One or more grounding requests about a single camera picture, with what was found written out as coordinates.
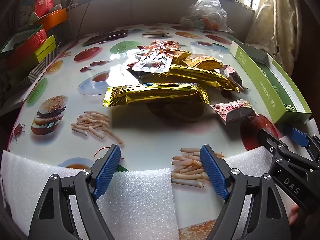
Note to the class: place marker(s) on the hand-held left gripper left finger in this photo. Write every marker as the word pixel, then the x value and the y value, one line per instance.
pixel 107 172

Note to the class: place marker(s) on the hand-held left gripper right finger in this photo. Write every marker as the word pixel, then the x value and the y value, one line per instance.
pixel 213 172

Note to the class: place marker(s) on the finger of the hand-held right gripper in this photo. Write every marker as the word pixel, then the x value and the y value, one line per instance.
pixel 297 135
pixel 268 138

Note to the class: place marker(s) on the white red patterned snack packet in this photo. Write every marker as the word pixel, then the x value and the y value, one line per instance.
pixel 235 76
pixel 232 110

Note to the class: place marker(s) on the green white cardboard box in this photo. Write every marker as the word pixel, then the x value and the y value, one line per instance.
pixel 270 80

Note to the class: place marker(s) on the gold long snack packet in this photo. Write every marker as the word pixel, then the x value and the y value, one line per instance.
pixel 200 76
pixel 155 93

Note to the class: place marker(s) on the yellow snack packet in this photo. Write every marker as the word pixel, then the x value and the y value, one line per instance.
pixel 202 61
pixel 182 55

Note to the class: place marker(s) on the red small snack packet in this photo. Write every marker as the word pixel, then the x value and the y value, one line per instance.
pixel 132 67

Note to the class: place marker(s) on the orange silver snack pouch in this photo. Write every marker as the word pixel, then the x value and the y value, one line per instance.
pixel 160 46
pixel 152 61

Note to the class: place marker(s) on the person's right hand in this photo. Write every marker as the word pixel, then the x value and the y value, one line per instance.
pixel 295 210

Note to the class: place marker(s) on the white foam sheet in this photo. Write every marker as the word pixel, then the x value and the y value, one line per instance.
pixel 250 160
pixel 140 205

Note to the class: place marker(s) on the printed food tablecloth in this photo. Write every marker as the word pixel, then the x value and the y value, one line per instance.
pixel 155 135

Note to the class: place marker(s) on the cream patterned curtain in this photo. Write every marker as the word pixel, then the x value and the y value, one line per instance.
pixel 272 17

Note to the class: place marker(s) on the black white striped box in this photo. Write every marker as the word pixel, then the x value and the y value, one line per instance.
pixel 41 66

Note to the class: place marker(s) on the orange packet in bag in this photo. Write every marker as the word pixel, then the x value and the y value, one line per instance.
pixel 212 23

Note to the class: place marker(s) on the round foil-lid cup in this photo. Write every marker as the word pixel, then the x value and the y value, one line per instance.
pixel 198 24

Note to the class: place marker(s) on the black smartphone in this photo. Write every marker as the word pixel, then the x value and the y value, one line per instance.
pixel 107 36

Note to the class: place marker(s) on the yellow-green box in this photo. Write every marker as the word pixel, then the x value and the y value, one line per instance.
pixel 46 48

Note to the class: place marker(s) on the clear plastic bag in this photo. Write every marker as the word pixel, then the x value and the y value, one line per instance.
pixel 207 7

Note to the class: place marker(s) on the red textured box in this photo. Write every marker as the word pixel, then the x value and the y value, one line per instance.
pixel 27 46

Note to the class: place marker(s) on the orange box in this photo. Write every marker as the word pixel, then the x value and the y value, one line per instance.
pixel 53 18

